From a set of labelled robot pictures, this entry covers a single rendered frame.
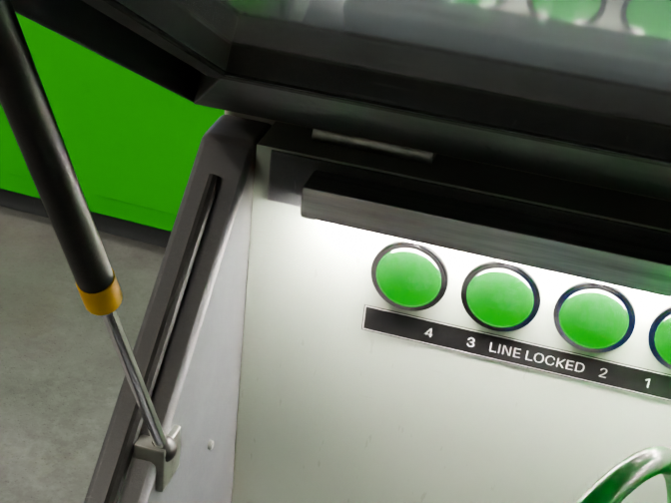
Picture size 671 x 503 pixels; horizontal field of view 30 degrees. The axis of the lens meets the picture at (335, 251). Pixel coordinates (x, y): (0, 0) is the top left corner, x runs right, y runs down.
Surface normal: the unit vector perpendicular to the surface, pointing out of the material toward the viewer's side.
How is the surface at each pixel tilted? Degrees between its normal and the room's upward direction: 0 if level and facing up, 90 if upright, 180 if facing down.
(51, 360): 1
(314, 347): 90
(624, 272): 90
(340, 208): 90
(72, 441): 0
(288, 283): 90
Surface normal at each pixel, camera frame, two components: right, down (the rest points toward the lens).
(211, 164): -0.11, -0.32
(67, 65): -0.31, 0.45
